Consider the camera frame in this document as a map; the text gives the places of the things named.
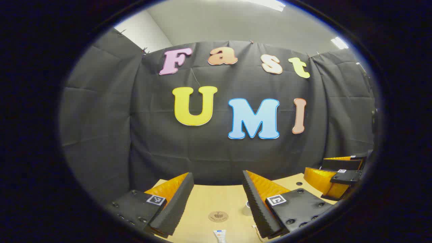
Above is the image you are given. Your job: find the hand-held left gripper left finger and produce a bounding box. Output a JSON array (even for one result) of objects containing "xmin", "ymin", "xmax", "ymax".
[{"xmin": 105, "ymin": 172, "xmax": 195, "ymax": 238}]

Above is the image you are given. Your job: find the round cork coaster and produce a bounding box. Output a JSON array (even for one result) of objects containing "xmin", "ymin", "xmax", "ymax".
[{"xmin": 208, "ymin": 211, "xmax": 229, "ymax": 222}]

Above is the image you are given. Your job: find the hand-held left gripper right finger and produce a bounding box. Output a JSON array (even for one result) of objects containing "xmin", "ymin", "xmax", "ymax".
[{"xmin": 242, "ymin": 170, "xmax": 334, "ymax": 240}]

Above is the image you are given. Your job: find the light wooden desktop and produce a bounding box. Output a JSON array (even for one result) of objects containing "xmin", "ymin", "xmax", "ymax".
[{"xmin": 148, "ymin": 173, "xmax": 338, "ymax": 243}]

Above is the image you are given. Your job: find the ceiling light panel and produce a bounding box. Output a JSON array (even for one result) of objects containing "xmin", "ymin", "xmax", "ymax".
[
  {"xmin": 238, "ymin": 0, "xmax": 287, "ymax": 12},
  {"xmin": 331, "ymin": 36, "xmax": 349, "ymax": 50}
]

